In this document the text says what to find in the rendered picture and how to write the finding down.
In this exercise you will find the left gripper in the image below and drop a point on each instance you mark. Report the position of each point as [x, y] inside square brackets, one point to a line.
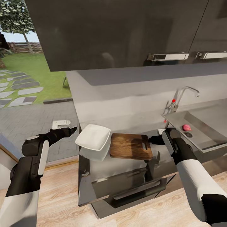
[63, 132]

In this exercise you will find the vidalia onion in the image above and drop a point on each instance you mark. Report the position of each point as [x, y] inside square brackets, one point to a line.
[186, 128]

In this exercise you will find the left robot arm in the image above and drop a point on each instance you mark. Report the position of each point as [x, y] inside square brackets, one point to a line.
[20, 205]

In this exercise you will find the cutting board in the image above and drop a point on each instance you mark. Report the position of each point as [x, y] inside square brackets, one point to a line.
[130, 145]

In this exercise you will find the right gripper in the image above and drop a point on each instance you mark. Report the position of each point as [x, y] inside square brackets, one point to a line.
[155, 140]

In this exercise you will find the bowl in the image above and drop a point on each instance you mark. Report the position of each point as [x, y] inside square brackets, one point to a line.
[93, 137]

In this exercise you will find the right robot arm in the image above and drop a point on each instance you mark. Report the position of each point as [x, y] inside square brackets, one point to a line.
[206, 198]

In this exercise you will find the cabinet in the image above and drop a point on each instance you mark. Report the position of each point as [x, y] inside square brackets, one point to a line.
[101, 34]

